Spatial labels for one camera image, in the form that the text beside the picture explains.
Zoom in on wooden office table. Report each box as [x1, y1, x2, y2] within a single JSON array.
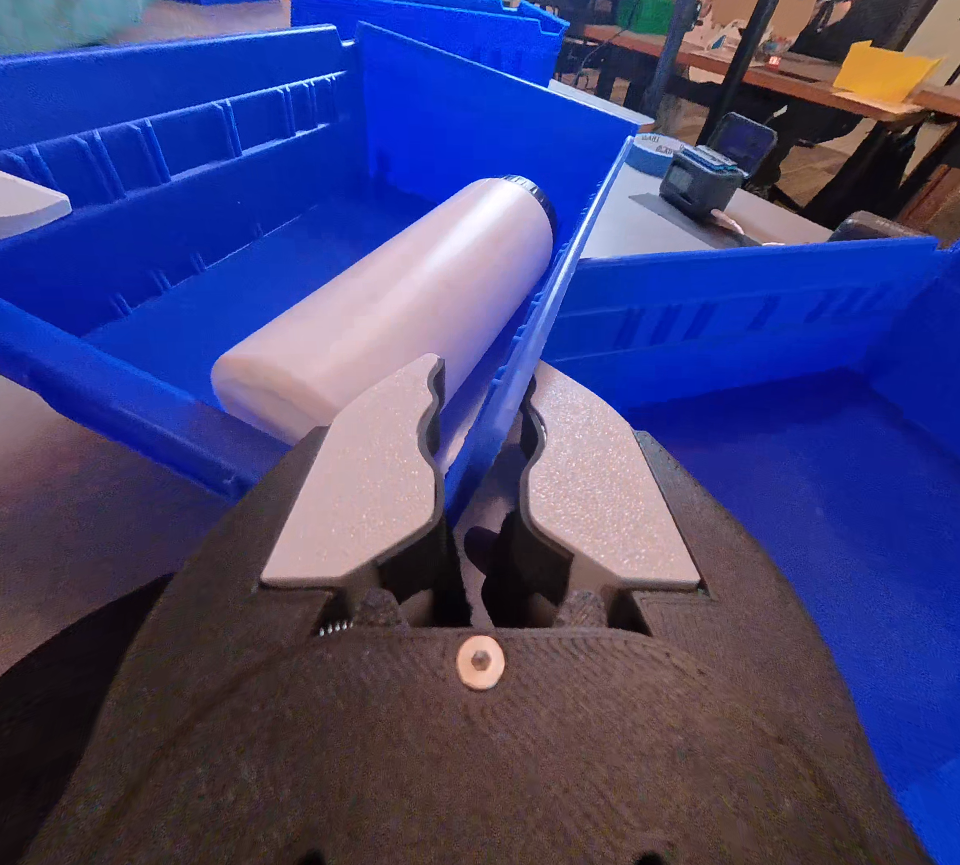
[[585, 25, 960, 206]]

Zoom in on black bottle lid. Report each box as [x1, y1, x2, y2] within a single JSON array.
[[498, 173, 560, 247]]

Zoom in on black light stand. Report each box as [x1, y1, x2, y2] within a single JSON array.
[[645, 0, 730, 116]]

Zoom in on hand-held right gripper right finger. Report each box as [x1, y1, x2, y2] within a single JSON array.
[[517, 362, 702, 607]]

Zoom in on small blue grey device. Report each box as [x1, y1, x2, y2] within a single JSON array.
[[658, 145, 744, 221]]

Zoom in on black slanted pole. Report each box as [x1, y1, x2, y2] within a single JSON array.
[[697, 0, 826, 145]]

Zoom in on stacked small blue bins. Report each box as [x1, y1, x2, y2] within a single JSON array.
[[290, 0, 571, 88]]

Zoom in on blue plastic bin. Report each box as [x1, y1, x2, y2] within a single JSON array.
[[0, 21, 654, 506], [541, 235, 960, 865]]

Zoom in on white plastic bottle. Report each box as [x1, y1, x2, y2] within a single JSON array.
[[211, 176, 558, 446]]

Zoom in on blue tape roll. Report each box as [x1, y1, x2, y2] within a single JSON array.
[[624, 132, 687, 178]]

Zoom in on white cable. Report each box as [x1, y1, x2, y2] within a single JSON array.
[[708, 208, 789, 247]]

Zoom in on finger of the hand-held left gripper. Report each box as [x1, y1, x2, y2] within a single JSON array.
[[0, 169, 74, 241]]

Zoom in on grey charging case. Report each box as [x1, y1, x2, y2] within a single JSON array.
[[828, 211, 939, 244]]

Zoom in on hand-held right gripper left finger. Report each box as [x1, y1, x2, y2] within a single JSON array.
[[258, 353, 450, 590]]

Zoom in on green plastic bin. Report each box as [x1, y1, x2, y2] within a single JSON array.
[[616, 0, 680, 35]]

